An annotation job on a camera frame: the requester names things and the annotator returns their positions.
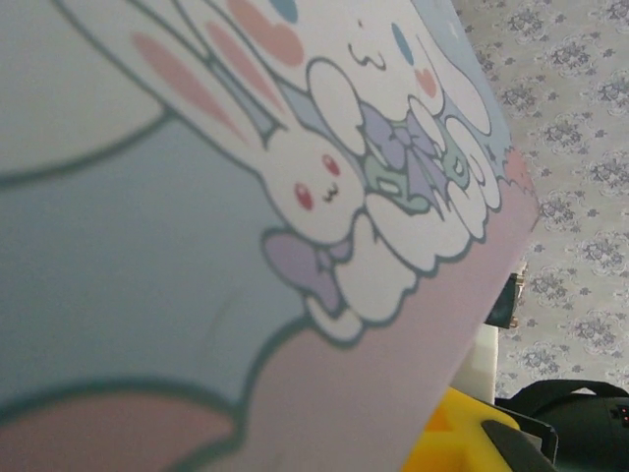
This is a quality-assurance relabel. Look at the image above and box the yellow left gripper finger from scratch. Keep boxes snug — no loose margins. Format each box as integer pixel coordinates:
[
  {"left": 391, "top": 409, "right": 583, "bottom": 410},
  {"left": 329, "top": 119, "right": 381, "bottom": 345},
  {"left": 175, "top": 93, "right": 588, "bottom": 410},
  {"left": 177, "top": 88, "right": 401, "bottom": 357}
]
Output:
[{"left": 402, "top": 385, "right": 559, "bottom": 472}]

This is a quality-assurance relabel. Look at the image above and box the small dark padlock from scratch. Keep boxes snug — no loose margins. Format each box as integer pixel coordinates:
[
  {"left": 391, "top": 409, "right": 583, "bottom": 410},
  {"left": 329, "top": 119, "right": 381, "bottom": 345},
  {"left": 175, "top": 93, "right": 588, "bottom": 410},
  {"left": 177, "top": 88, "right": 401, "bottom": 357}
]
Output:
[{"left": 485, "top": 265, "right": 530, "bottom": 330}]

